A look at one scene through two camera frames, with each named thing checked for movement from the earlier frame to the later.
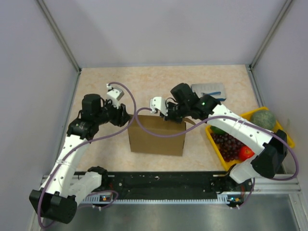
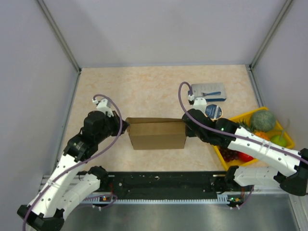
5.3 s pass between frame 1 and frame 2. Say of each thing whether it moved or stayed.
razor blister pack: stayed
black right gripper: moved
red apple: stayed
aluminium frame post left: stayed
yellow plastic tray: stayed
